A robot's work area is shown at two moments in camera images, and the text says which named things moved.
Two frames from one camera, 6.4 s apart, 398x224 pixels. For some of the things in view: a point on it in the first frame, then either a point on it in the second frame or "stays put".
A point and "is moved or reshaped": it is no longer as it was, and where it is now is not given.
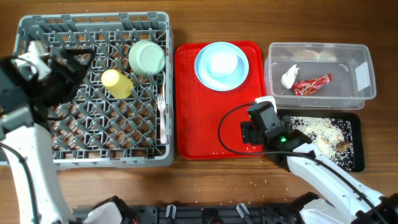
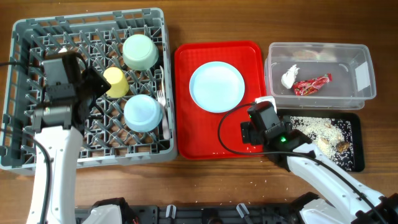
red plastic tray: x=215 y=84 stays put
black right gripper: x=249 y=135 stays put
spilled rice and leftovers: x=333 y=136 stays put
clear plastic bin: x=319 y=75 stays put
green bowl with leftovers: x=147 y=58 is moved or reshaped
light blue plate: x=221 y=66 → x=217 y=87
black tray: x=336 y=135 stays put
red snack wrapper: x=308 y=86 stays put
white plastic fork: x=160 y=102 is moved or reshaped
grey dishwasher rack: x=122 y=114 stays put
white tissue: x=288 y=79 stays put
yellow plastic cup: x=118 y=86 is moved or reshaped
